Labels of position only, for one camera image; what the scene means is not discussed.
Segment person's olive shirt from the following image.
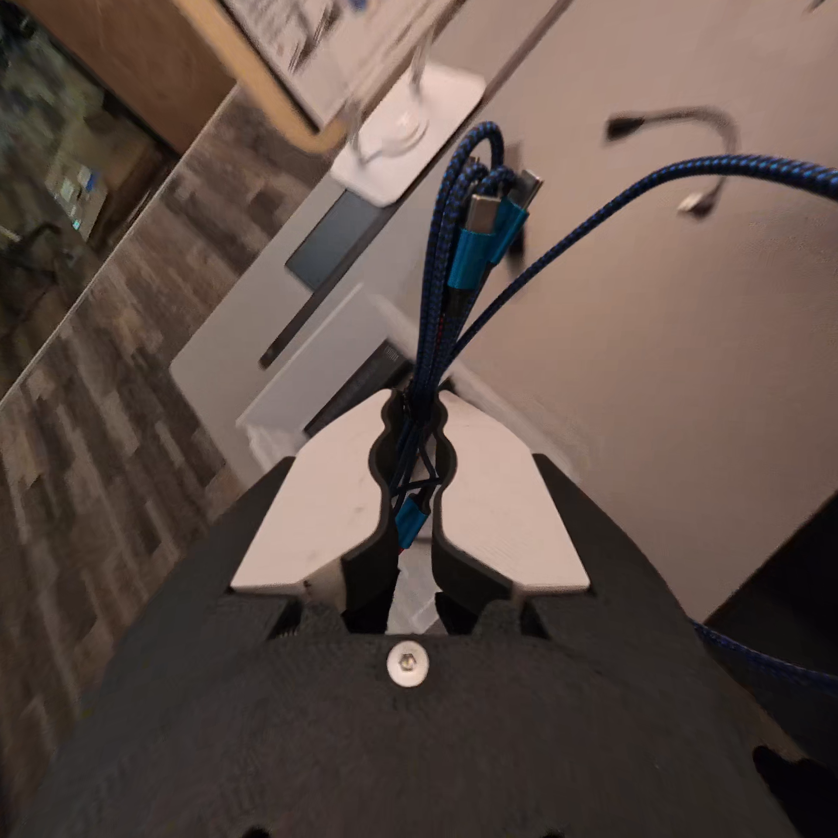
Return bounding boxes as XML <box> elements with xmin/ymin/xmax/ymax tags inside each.
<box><xmin>704</xmin><ymin>491</ymin><xmax>838</xmax><ymax>688</ymax></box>

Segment wooden instruction board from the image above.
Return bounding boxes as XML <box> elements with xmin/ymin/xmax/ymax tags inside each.
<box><xmin>170</xmin><ymin>0</ymin><xmax>459</xmax><ymax>155</ymax></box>

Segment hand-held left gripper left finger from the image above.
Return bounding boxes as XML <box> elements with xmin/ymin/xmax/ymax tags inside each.
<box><xmin>230</xmin><ymin>389</ymin><xmax>408</xmax><ymax>634</ymax></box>

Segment black USB cable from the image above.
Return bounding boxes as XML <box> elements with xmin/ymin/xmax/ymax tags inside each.
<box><xmin>605</xmin><ymin>106</ymin><xmax>742</xmax><ymax>218</ymax></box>

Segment white board stand base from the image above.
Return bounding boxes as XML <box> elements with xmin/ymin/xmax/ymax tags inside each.
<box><xmin>330</xmin><ymin>62</ymin><xmax>488</xmax><ymax>207</ymax></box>

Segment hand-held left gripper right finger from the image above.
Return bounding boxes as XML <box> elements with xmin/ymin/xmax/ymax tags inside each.
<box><xmin>429</xmin><ymin>391</ymin><xmax>591</xmax><ymax>634</ymax></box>

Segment blue braided USB cable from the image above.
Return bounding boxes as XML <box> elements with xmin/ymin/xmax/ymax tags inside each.
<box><xmin>386</xmin><ymin>121</ymin><xmax>838</xmax><ymax>698</ymax></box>

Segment clear plastic bin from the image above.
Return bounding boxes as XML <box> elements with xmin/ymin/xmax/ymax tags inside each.
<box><xmin>236</xmin><ymin>282</ymin><xmax>459</xmax><ymax>472</ymax></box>

